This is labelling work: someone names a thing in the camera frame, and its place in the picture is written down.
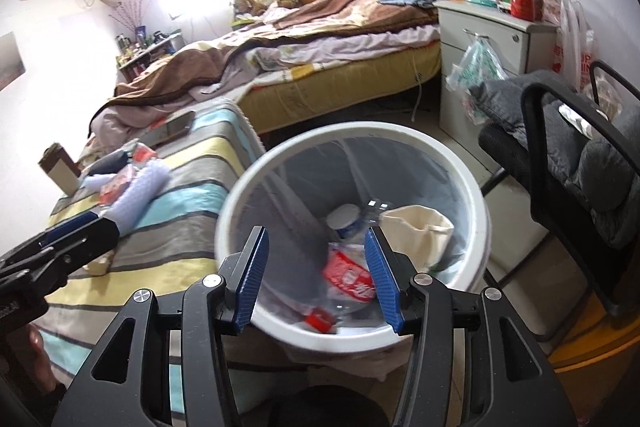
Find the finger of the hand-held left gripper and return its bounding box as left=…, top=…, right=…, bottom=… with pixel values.
left=30, top=216, right=121, bottom=303
left=37, top=212, right=103, bottom=249

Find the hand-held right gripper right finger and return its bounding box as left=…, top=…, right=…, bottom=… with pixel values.
left=364, top=227, right=576, bottom=427

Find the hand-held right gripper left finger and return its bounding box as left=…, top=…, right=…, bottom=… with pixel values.
left=50, top=226, right=270, bottom=427

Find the clear plastic bottle red label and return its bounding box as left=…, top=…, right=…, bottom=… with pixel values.
left=302, top=204, right=387, bottom=334

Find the short white foam net sleeve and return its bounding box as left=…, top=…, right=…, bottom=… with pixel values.
left=82, top=173, right=119, bottom=192

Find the white round trash bin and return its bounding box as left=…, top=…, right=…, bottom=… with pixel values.
left=214, top=121, right=488, bottom=353

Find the red white snack packet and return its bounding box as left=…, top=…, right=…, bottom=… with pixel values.
left=99, top=167, right=137, bottom=204

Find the cream printed canvas bag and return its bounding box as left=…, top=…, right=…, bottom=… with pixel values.
left=382, top=204, right=456, bottom=274

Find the long white foam net sleeve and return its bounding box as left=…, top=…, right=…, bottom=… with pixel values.
left=107, top=157, right=171, bottom=229

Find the clear plastic bin liner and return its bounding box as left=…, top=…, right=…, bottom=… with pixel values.
left=227, top=134, right=473, bottom=338

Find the person's left hand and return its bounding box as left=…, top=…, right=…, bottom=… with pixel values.
left=25, top=323, right=57, bottom=389

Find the dark blue glasses case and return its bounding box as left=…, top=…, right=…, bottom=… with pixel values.
left=90, top=152, right=129, bottom=174

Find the black smartphone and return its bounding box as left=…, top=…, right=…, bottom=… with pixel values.
left=145, top=111, right=196, bottom=146

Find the group of bottles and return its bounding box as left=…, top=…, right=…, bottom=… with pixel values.
left=116, top=24, right=173, bottom=64

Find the yellow mattress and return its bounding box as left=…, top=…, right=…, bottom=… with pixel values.
left=240, top=42, right=443, bottom=136

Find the bed with brown blanket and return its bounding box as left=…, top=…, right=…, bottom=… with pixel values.
left=90, top=0, right=441, bottom=128

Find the black metal chair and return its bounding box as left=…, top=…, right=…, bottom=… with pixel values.
left=477, top=59, right=640, bottom=344

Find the vase of dried branches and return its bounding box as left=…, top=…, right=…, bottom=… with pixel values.
left=107, top=0, right=152, bottom=38

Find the green printed plastic bag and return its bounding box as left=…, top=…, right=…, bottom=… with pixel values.
left=445, top=34, right=508, bottom=124

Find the light purple quilt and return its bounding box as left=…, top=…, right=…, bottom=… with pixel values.
left=90, top=24, right=442, bottom=138

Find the grey cushioned armchair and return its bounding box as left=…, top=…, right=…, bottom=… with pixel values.
left=467, top=69, right=640, bottom=249

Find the white nightstand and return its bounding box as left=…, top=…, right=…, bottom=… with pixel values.
left=435, top=0, right=558, bottom=168

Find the white crumpled tissue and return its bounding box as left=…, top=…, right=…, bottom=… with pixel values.
left=557, top=102, right=594, bottom=134

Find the white plastic bag red print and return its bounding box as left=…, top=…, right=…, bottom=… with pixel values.
left=552, top=0, right=597, bottom=94

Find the red canister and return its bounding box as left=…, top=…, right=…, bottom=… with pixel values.
left=510, top=0, right=544, bottom=22

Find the wall mirror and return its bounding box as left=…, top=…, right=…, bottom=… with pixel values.
left=0, top=32, right=26, bottom=94

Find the white wall shelf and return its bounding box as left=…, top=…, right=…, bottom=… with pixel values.
left=116, top=33, right=184, bottom=81

